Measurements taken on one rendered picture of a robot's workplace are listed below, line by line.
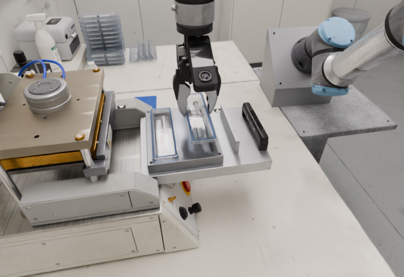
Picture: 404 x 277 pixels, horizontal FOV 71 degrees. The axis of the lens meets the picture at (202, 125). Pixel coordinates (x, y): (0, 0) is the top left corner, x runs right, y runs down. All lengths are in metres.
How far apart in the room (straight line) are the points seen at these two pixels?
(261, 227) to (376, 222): 1.22
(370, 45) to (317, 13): 2.33
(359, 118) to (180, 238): 0.87
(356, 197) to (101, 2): 2.70
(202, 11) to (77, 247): 0.55
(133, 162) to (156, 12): 2.52
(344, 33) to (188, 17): 0.66
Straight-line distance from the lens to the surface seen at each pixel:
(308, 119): 1.19
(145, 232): 0.67
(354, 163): 2.24
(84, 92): 0.65
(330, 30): 1.06
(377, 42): 0.82
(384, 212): 2.03
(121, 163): 0.72
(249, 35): 2.92
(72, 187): 0.60
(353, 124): 1.24
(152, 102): 1.23
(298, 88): 1.21
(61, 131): 0.56
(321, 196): 0.92
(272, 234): 0.81
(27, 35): 1.62
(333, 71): 0.98
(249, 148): 0.68
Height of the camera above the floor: 1.43
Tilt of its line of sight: 39 degrees down
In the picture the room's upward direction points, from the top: straight up
